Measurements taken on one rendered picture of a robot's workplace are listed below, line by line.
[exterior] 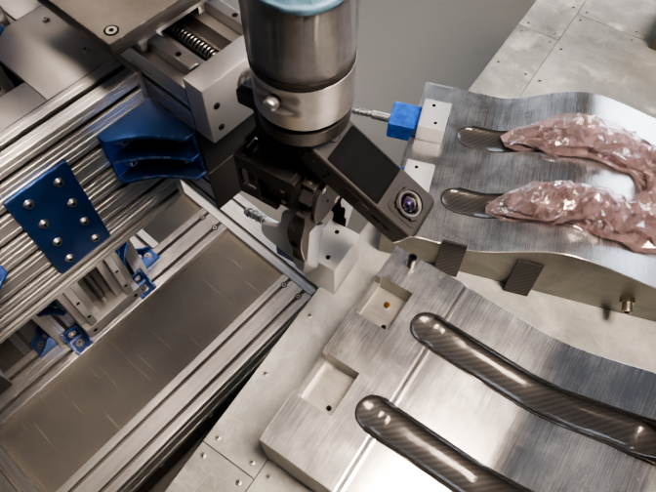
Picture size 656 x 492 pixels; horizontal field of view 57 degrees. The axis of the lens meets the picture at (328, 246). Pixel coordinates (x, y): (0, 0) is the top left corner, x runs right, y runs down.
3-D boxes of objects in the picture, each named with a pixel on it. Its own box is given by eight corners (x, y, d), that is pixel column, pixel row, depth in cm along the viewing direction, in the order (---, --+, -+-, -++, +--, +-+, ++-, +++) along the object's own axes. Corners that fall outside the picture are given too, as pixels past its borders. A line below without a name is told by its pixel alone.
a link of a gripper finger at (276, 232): (269, 248, 63) (274, 183, 56) (316, 274, 61) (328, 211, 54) (251, 266, 61) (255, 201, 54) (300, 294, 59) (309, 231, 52)
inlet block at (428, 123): (347, 136, 85) (348, 108, 80) (355, 110, 87) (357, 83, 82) (437, 157, 83) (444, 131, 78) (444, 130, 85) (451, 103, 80)
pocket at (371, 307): (349, 322, 68) (350, 308, 64) (375, 287, 70) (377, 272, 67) (385, 344, 66) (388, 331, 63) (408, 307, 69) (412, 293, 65)
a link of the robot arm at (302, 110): (377, 40, 42) (313, 116, 38) (373, 89, 45) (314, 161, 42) (287, 2, 44) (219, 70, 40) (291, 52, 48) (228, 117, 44)
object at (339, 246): (234, 239, 67) (227, 212, 63) (261, 208, 69) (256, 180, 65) (334, 295, 64) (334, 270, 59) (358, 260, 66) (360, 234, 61)
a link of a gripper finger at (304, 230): (307, 234, 58) (318, 166, 52) (323, 242, 58) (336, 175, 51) (280, 264, 55) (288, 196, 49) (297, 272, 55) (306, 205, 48)
